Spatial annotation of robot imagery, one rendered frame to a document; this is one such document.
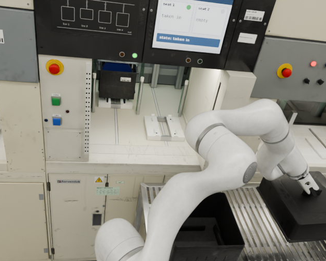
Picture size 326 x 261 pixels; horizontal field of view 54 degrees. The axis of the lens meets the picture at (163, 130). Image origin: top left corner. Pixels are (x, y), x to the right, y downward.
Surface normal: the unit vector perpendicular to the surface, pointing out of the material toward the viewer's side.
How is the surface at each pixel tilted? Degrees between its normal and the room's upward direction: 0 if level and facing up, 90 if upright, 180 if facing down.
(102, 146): 0
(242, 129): 113
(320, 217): 0
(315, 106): 90
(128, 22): 90
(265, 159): 89
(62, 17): 90
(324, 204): 0
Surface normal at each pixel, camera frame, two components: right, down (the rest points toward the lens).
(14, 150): 0.15, 0.58
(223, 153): -0.51, -0.37
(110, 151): 0.15, -0.82
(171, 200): -0.35, -0.14
